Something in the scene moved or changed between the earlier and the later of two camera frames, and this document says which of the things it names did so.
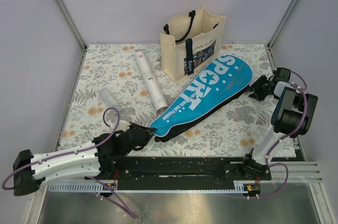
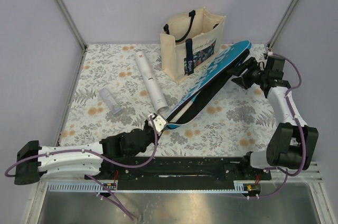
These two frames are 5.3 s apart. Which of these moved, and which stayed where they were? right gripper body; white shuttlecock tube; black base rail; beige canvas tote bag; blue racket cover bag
Moved: right gripper body; blue racket cover bag
Stayed: beige canvas tote bag; black base rail; white shuttlecock tube
